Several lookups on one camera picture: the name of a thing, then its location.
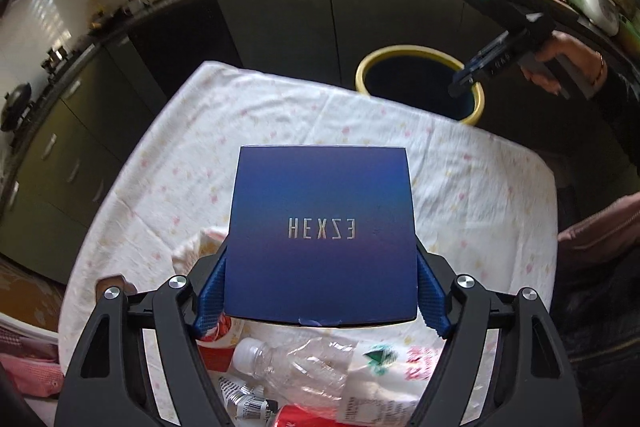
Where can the person's right hand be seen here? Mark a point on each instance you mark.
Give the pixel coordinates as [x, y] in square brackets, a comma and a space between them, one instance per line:
[575, 49]

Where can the pink cloth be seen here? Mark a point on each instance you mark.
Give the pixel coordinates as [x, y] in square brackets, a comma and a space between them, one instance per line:
[25, 367]

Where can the yellow-rimmed blue bin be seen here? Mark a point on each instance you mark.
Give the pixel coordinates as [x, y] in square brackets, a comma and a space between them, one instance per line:
[400, 82]

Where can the red drink can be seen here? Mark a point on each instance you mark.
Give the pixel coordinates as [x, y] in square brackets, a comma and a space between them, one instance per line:
[305, 418]

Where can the black wok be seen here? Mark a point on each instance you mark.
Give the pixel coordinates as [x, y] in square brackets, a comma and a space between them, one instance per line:
[15, 104]

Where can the red paper cup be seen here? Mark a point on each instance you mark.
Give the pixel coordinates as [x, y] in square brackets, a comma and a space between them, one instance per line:
[220, 354]

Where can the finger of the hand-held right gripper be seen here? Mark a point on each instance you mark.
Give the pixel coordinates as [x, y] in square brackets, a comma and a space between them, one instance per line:
[470, 74]

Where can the person's torso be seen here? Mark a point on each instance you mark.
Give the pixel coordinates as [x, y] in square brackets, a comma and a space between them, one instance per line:
[600, 227]

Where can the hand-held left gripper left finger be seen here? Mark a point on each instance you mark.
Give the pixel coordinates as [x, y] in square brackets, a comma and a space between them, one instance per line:
[212, 294]

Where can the dark kitchen cabinets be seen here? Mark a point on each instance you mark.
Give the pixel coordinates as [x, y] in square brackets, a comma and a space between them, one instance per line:
[280, 17]

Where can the white printed plastic bag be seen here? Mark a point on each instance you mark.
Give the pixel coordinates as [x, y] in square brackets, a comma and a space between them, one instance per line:
[390, 382]

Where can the clear plastic bottle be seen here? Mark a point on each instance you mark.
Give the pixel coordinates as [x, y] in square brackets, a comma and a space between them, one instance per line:
[300, 367]

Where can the white floral tablecloth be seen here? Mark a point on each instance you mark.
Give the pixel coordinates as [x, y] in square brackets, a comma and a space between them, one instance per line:
[150, 187]

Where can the blue cardboard box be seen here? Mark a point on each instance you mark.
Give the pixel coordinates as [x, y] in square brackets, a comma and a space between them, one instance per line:
[320, 207]

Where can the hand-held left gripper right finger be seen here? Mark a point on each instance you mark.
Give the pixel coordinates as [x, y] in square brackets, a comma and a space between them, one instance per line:
[430, 297]

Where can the white squeeze tube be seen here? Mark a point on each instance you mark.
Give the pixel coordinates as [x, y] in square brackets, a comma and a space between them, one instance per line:
[245, 402]

